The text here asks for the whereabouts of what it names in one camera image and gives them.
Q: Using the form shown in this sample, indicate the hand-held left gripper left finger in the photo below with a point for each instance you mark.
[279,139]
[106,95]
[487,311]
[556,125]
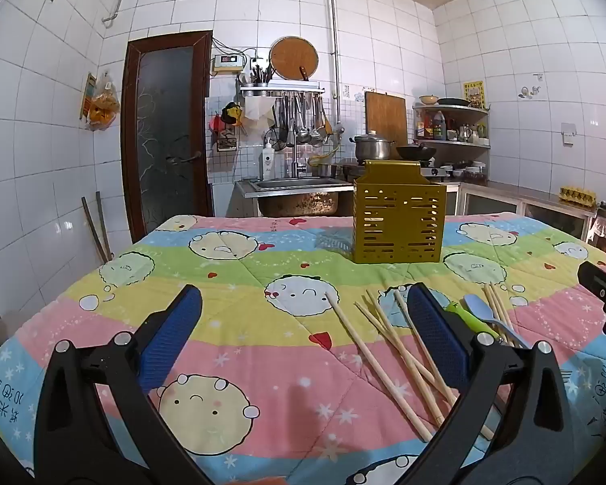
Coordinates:
[174,331]

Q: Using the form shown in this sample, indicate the vertical wall pipe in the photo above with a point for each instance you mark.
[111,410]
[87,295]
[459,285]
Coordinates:
[335,50]

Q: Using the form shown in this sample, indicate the cartoon printed blanket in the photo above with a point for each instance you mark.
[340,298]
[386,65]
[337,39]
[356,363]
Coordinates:
[262,323]

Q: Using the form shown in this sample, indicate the yellow wall poster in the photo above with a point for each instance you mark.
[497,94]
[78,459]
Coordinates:
[473,94]

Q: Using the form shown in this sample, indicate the rectangular wooden cutting board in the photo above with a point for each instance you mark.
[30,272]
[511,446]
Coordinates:
[385,117]

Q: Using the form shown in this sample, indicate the rack cutlery caddy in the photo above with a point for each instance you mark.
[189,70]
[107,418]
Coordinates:
[256,75]

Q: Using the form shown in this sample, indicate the round wooden board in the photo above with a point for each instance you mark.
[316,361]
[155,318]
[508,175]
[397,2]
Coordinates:
[293,58]

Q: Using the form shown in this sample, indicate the steel wall rack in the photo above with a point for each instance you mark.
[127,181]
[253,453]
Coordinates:
[283,90]

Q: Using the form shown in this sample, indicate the white wall socket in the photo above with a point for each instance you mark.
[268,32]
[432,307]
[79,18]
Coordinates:
[568,132]

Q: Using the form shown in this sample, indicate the light blue spoon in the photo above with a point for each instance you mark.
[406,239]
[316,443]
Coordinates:
[479,308]

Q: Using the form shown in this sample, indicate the kitchen counter cabinets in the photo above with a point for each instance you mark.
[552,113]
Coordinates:
[535,207]

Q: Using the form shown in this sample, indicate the brown glass panel door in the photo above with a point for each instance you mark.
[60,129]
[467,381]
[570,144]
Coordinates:
[166,136]

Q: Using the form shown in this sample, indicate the orange plastic bag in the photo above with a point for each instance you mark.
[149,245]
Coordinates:
[101,106]

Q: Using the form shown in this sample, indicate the black wok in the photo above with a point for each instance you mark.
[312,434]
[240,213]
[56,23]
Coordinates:
[415,151]

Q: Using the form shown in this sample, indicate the wall hook stickers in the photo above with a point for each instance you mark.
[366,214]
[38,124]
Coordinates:
[529,92]

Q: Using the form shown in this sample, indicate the yellow red hanging items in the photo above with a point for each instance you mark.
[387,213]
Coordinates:
[228,116]

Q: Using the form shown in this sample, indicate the corner wall shelf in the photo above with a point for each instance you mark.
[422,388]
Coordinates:
[452,124]

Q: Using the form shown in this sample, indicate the leaning metal sticks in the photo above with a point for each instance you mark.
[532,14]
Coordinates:
[98,232]

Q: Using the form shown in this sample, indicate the steel sink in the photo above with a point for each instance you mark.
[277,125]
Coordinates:
[293,197]

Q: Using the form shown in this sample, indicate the hanging kitchen utensils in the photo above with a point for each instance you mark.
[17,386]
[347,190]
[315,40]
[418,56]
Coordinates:
[303,121]

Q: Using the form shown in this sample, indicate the steel faucet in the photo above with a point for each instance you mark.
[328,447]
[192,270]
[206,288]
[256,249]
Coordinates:
[298,164]

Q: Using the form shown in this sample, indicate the yellow egg carton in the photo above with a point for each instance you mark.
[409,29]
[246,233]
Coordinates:
[578,195]

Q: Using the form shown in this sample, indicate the white plastic bag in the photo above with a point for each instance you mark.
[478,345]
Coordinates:
[257,109]

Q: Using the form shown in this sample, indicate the gold perforated utensil holder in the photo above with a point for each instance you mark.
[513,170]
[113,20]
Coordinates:
[399,222]

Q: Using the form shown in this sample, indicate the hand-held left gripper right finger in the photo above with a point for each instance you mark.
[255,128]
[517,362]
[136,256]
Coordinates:
[437,333]

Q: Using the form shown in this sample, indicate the white soap bottle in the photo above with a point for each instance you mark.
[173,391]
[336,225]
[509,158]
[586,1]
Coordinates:
[267,161]

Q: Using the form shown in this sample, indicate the wooden chopstick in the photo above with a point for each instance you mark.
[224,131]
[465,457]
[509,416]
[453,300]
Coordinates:
[489,302]
[373,361]
[495,300]
[501,303]
[384,341]
[404,305]
[394,323]

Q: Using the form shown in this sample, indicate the gas stove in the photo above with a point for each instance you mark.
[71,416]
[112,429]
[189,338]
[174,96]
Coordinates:
[434,172]

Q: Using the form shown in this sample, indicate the wall digital controller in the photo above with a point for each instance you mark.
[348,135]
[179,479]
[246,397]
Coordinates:
[227,63]

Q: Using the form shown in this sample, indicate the steel cooking pot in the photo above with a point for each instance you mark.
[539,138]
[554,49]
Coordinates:
[371,147]

